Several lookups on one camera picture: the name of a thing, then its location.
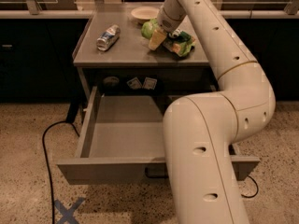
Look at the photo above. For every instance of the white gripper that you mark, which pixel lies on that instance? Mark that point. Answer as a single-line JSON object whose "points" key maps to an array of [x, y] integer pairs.
{"points": [[167, 23]]}

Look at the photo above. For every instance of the green rice chip bag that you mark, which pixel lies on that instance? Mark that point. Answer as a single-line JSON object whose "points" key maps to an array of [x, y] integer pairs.
{"points": [[178, 42]]}

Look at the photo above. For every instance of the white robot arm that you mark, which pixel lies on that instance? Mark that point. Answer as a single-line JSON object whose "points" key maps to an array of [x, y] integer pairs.
{"points": [[244, 84]]}

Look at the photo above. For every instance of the grey open top drawer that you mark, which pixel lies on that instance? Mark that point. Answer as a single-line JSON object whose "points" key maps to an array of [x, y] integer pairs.
{"points": [[121, 146]]}

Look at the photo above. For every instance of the white bowl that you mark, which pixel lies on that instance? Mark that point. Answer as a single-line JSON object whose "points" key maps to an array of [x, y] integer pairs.
{"points": [[143, 14]]}

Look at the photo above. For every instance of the white label card right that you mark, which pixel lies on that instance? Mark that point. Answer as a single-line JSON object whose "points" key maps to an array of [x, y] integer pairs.
{"points": [[149, 83]]}

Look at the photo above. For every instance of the white label card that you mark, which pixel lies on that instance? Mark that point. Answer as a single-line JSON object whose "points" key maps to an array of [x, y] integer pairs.
{"points": [[149, 83], [134, 84]]}

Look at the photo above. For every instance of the silver blue soda can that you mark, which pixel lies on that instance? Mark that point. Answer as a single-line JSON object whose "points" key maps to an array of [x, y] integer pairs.
{"points": [[108, 37]]}

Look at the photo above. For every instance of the grey cabinet table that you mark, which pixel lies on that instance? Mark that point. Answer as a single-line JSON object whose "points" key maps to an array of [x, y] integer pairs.
{"points": [[130, 57]]}

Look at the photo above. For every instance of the white label card left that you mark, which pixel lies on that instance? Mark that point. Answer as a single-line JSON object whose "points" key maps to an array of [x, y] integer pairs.
{"points": [[134, 84]]}

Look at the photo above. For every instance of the long white counter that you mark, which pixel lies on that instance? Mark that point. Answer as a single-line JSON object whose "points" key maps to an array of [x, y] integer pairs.
{"points": [[75, 14]]}

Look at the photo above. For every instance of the blue tape cross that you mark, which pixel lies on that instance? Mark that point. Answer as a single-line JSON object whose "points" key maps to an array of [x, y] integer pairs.
{"points": [[68, 213]]}

